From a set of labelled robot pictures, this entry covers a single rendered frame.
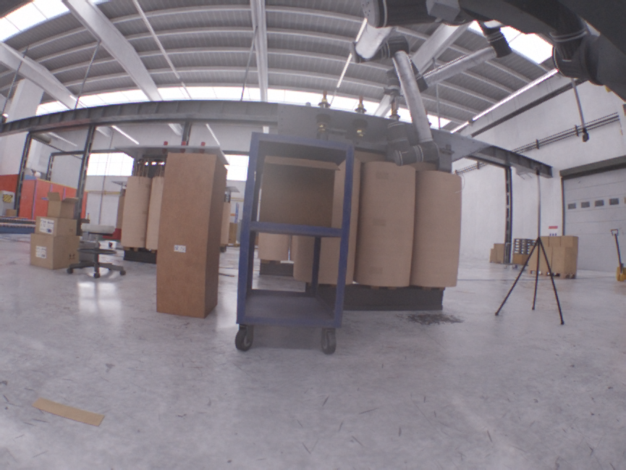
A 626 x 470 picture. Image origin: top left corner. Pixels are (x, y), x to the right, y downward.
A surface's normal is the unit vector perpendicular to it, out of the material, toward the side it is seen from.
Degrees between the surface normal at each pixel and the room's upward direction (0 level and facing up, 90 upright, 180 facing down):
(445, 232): 90
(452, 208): 90
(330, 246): 90
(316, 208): 90
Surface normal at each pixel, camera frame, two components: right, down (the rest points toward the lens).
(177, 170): 0.11, -0.01
